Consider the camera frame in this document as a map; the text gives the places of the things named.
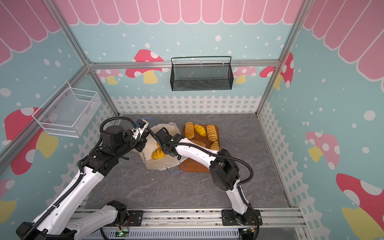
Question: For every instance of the yellow fake bread roll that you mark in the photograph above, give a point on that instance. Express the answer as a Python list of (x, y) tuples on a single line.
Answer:
[(212, 134)]

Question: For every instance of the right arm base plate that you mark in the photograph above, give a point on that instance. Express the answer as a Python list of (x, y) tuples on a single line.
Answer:
[(249, 218)]

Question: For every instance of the yellow fake croissant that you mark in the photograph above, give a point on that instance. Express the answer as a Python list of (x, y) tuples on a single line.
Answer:
[(200, 130)]

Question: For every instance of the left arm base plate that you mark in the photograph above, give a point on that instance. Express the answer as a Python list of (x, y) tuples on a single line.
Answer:
[(130, 218)]

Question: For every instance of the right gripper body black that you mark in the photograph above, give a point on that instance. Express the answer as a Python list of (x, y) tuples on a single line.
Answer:
[(162, 136)]

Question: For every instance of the black mesh wall basket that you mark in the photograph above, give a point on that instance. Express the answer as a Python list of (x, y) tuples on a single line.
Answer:
[(201, 73)]

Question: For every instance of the ridged yellow fake bread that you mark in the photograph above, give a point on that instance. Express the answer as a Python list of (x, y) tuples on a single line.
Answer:
[(189, 130)]

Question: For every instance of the checkered paper bag blue handles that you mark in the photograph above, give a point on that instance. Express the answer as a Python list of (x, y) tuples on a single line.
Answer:
[(152, 146)]

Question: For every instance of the white mesh wall basket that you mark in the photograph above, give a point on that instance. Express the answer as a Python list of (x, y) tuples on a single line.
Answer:
[(68, 111)]

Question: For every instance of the long striped fake baguette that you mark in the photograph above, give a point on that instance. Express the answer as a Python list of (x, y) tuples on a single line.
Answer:
[(215, 146)]

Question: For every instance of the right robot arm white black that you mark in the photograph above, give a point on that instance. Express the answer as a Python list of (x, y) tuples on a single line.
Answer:
[(228, 174)]

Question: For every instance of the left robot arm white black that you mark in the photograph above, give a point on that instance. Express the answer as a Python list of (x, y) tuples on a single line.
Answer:
[(54, 223)]

